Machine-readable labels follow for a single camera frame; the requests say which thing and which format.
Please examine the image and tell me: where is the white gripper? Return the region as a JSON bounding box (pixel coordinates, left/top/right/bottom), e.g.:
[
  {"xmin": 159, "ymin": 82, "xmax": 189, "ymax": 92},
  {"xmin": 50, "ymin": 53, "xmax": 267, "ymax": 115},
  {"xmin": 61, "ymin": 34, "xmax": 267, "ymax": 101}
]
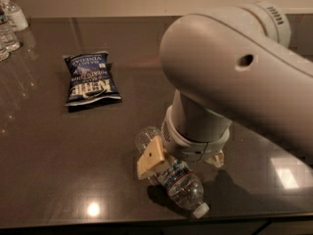
[{"xmin": 137, "ymin": 106, "xmax": 230, "ymax": 180}]

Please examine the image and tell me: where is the clear plastic water bottle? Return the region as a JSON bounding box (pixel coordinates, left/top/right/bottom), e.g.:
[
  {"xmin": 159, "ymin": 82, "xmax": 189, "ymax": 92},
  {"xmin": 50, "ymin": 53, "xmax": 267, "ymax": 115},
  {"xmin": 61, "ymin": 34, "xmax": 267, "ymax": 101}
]
[{"xmin": 135, "ymin": 126, "xmax": 209, "ymax": 218}]

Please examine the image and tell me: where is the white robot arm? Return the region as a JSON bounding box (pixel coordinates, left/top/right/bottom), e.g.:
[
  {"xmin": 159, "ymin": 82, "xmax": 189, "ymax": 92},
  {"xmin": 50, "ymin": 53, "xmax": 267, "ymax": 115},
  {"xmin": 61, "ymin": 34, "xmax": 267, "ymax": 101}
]
[{"xmin": 137, "ymin": 1, "xmax": 313, "ymax": 179}]

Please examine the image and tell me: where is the clear water bottle red label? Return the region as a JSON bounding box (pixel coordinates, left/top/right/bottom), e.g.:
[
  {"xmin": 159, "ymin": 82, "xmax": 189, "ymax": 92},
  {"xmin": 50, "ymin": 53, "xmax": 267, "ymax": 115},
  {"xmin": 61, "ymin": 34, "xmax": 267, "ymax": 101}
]
[{"xmin": 0, "ymin": 6, "xmax": 21, "ymax": 52}]

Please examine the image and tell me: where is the clear bottle at left edge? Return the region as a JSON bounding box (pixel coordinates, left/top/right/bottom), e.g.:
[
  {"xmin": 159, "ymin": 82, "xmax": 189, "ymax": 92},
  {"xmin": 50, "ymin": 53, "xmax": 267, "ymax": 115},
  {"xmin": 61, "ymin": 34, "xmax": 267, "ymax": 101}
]
[{"xmin": 0, "ymin": 39, "xmax": 9, "ymax": 61}]

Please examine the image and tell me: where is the white pump dispenser bottle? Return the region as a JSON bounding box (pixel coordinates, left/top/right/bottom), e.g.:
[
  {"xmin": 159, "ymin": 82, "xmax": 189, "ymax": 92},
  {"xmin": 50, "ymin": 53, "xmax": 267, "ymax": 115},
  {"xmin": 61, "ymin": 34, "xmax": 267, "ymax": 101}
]
[{"xmin": 0, "ymin": 0, "xmax": 28, "ymax": 32}]

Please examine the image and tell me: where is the blue Kettle chips bag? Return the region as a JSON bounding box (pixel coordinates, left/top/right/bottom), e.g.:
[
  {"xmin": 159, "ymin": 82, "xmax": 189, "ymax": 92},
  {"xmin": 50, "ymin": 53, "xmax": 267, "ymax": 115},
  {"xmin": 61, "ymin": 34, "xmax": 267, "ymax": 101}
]
[{"xmin": 63, "ymin": 51, "xmax": 121, "ymax": 107}]

